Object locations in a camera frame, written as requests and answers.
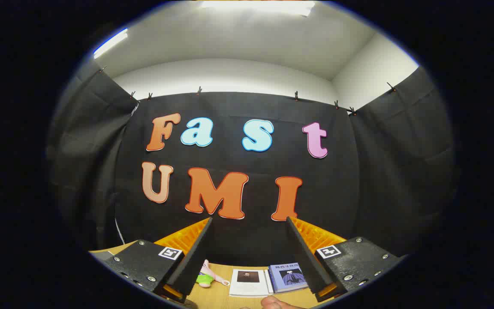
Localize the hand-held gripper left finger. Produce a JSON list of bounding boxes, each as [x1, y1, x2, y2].
[[100, 217, 213, 304]]

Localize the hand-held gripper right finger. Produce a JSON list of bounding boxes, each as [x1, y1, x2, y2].
[[286, 216, 405, 303]]

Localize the pink and green plush toy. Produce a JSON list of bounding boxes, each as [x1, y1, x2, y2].
[[196, 260, 230, 288]]

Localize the blue book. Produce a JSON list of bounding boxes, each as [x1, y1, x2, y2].
[[268, 263, 309, 294]]

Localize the white book with portrait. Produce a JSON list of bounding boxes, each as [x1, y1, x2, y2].
[[229, 269, 270, 297]]

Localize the narrow ceiling light strip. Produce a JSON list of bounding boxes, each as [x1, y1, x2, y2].
[[93, 28, 129, 59]]

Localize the wide ceiling light panel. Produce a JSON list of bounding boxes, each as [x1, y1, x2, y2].
[[199, 0, 317, 17]]

